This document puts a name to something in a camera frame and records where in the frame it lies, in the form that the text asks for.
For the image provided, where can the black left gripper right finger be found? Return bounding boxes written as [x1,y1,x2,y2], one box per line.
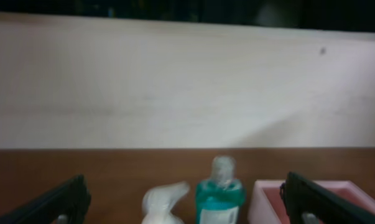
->
[280,172,375,224]

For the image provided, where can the white cardboard box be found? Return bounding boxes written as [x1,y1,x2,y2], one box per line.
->
[248,174,375,223]

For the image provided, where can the clear pump soap bottle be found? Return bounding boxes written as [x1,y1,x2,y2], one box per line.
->
[142,182,190,224]

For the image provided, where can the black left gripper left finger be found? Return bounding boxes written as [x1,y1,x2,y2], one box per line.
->
[0,175,91,224]

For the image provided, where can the teal mouthwash bottle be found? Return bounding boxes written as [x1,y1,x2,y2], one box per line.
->
[195,156,246,224]

